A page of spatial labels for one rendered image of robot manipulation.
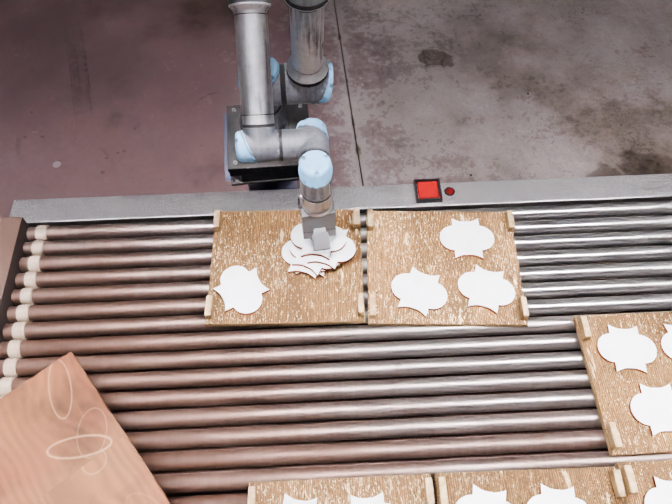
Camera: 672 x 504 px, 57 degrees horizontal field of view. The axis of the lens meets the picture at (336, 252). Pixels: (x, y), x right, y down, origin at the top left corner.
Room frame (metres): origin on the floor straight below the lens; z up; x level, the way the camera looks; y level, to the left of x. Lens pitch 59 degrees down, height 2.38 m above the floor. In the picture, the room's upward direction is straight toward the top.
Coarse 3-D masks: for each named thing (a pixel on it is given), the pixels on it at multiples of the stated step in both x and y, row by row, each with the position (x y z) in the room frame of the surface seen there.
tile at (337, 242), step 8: (296, 232) 0.88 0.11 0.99; (336, 232) 0.88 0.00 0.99; (344, 232) 0.88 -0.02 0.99; (296, 240) 0.86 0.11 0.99; (304, 240) 0.86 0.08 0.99; (336, 240) 0.86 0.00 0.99; (344, 240) 0.86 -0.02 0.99; (304, 248) 0.83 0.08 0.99; (312, 248) 0.83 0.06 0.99; (336, 248) 0.83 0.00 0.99; (304, 256) 0.81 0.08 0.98; (328, 256) 0.81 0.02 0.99
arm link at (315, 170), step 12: (312, 156) 0.88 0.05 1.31; (324, 156) 0.88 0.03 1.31; (300, 168) 0.85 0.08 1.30; (312, 168) 0.85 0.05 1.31; (324, 168) 0.85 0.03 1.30; (300, 180) 0.85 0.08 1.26; (312, 180) 0.83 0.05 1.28; (324, 180) 0.84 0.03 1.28; (312, 192) 0.83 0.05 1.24; (324, 192) 0.84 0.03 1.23
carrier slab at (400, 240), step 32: (384, 224) 0.94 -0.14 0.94; (416, 224) 0.94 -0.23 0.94; (448, 224) 0.94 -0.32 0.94; (480, 224) 0.94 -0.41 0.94; (384, 256) 0.84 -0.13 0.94; (416, 256) 0.84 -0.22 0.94; (448, 256) 0.84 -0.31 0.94; (512, 256) 0.84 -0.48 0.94; (384, 288) 0.74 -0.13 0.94; (448, 288) 0.74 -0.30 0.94; (384, 320) 0.65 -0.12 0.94; (416, 320) 0.65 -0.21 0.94; (448, 320) 0.65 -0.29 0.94; (480, 320) 0.65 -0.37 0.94; (512, 320) 0.65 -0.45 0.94
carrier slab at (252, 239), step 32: (224, 224) 0.94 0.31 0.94; (256, 224) 0.94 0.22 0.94; (288, 224) 0.94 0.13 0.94; (352, 224) 0.94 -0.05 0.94; (224, 256) 0.84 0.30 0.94; (256, 256) 0.84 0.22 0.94; (288, 288) 0.74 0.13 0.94; (320, 288) 0.74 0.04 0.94; (352, 288) 0.74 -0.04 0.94; (224, 320) 0.65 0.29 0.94; (256, 320) 0.65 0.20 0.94; (288, 320) 0.65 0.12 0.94; (320, 320) 0.65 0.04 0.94; (352, 320) 0.65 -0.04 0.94
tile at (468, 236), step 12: (444, 228) 0.92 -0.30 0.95; (456, 228) 0.92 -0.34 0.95; (468, 228) 0.92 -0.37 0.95; (480, 228) 0.92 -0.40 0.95; (444, 240) 0.88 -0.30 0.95; (456, 240) 0.88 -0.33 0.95; (468, 240) 0.88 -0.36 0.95; (480, 240) 0.88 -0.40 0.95; (492, 240) 0.88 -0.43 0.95; (456, 252) 0.84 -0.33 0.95; (468, 252) 0.84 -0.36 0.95; (480, 252) 0.84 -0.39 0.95
